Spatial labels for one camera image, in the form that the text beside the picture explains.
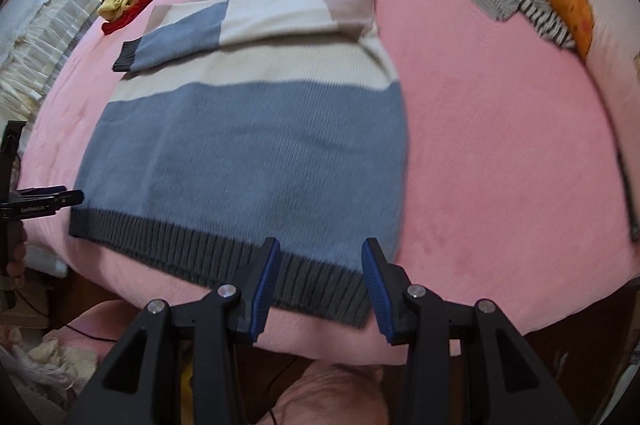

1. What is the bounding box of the blue white knit sweater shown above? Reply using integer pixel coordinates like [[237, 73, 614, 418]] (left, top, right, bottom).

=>
[[70, 0, 408, 327]]

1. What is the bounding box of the person left hand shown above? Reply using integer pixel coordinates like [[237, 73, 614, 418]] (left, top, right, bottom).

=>
[[6, 221, 27, 289]]

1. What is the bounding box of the white lace covered furniture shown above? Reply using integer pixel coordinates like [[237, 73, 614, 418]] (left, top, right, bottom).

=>
[[1, 0, 101, 122]]

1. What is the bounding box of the red folded garment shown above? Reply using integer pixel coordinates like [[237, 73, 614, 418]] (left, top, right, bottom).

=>
[[101, 0, 153, 35]]

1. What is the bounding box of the black cable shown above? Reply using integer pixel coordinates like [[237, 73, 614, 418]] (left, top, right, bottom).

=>
[[14, 288, 120, 345]]

